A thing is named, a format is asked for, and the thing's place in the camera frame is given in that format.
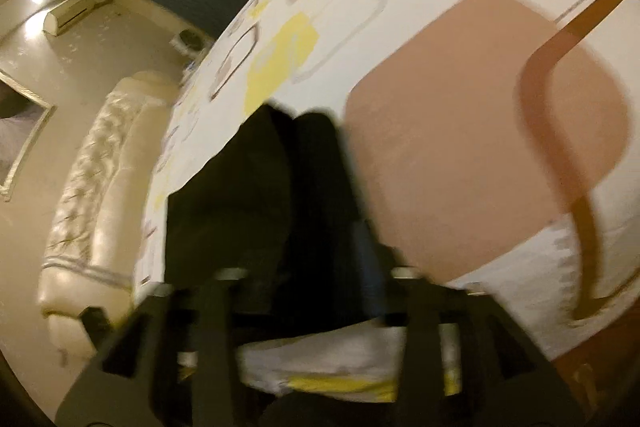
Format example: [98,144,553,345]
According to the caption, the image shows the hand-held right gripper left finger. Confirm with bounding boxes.
[55,227,326,427]

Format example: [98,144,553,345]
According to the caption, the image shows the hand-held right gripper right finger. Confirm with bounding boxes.
[327,217,586,427]

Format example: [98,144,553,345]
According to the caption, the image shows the black pants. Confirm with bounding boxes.
[165,104,361,323]

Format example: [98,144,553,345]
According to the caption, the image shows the bed with patterned sheet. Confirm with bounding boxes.
[132,0,640,403]

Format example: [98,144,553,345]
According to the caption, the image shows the cream tufted headboard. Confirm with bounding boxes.
[37,74,186,348]

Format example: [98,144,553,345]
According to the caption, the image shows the white air conditioner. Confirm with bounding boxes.
[42,0,113,35]

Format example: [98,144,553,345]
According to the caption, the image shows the framed wall picture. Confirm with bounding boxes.
[0,69,57,202]

